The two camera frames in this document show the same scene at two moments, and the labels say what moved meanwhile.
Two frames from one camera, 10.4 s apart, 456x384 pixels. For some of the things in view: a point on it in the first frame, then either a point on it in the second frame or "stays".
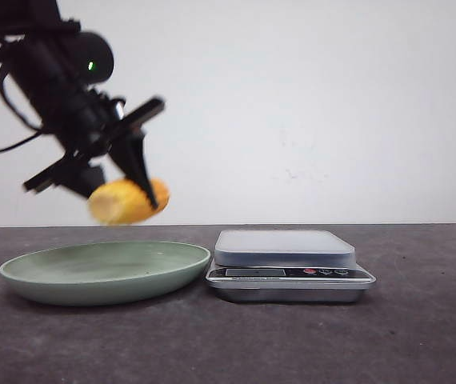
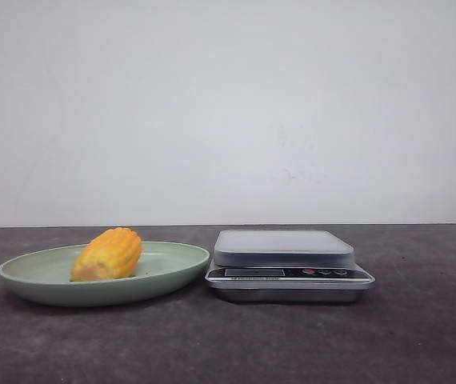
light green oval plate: (95, 274) stays
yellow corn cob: (119, 202) → (112, 254)
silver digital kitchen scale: (286, 266) stays
